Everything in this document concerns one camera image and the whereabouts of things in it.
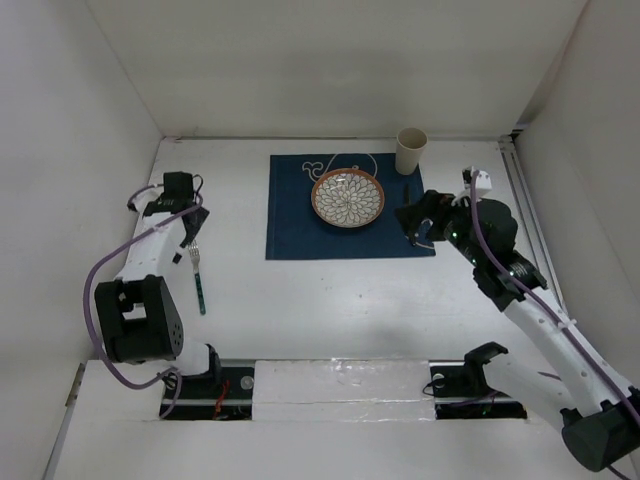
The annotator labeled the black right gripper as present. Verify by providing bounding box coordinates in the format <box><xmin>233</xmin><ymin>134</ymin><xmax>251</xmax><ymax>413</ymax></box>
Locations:
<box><xmin>393</xmin><ymin>189</ymin><xmax>486</xmax><ymax>267</ymax></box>

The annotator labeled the silver fork teal handle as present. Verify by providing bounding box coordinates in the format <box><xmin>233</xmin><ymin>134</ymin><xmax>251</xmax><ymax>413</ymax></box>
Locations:
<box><xmin>188</xmin><ymin>240</ymin><xmax>206</xmax><ymax>316</ymax></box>

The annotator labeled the beige paper cup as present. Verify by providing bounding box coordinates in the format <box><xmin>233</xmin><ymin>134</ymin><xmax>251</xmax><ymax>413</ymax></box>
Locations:
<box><xmin>395</xmin><ymin>127</ymin><xmax>428</xmax><ymax>175</ymax></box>

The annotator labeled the floral plate with orange rim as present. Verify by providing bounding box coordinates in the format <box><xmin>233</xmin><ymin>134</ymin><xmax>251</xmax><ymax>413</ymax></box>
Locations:
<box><xmin>311</xmin><ymin>168</ymin><xmax>385</xmax><ymax>229</ymax></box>

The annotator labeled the dark blue cloth napkin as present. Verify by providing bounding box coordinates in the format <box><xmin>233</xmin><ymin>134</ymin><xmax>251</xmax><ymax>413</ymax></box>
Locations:
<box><xmin>265</xmin><ymin>153</ymin><xmax>436</xmax><ymax>260</ymax></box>

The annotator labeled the black table knife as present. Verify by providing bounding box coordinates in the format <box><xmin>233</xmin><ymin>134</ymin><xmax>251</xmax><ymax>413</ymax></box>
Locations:
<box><xmin>403</xmin><ymin>184</ymin><xmax>417</xmax><ymax>246</ymax></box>

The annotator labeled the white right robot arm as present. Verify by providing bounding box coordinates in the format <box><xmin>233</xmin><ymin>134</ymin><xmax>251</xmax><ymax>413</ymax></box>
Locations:
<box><xmin>395</xmin><ymin>190</ymin><xmax>639</xmax><ymax>472</ymax></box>

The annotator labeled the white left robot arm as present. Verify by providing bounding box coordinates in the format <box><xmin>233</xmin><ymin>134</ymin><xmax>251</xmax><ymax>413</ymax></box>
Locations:
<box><xmin>83</xmin><ymin>171</ymin><xmax>223</xmax><ymax>397</ymax></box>

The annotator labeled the white foam block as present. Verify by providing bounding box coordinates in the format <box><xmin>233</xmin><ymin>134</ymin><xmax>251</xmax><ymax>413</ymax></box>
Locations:
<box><xmin>252</xmin><ymin>359</ymin><xmax>435</xmax><ymax>423</ymax></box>

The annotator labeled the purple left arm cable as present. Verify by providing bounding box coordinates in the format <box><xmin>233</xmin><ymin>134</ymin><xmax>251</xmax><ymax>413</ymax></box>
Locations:
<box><xmin>82</xmin><ymin>184</ymin><xmax>206</xmax><ymax>419</ymax></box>

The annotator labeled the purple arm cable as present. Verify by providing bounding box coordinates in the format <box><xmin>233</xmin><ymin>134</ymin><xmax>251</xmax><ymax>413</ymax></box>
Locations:
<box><xmin>459</xmin><ymin>169</ymin><xmax>640</xmax><ymax>480</ymax></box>
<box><xmin>82</xmin><ymin>184</ymin><xmax>206</xmax><ymax>419</ymax></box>

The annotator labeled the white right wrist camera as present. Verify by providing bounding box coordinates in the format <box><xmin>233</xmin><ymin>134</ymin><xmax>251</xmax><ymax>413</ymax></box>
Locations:
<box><xmin>462</xmin><ymin>166</ymin><xmax>492</xmax><ymax>198</ymax></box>

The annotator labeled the aluminium rail right side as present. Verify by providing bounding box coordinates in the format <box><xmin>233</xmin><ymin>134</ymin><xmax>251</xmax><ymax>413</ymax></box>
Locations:
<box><xmin>498</xmin><ymin>135</ymin><xmax>569</xmax><ymax>315</ymax></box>

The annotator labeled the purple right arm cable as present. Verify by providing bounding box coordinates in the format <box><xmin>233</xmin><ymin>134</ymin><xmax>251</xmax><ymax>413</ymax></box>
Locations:
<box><xmin>459</xmin><ymin>169</ymin><xmax>640</xmax><ymax>480</ymax></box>

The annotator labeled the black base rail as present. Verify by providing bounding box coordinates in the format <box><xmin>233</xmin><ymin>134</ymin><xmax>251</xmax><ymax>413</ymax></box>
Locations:
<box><xmin>160</xmin><ymin>359</ymin><xmax>527</xmax><ymax>423</ymax></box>

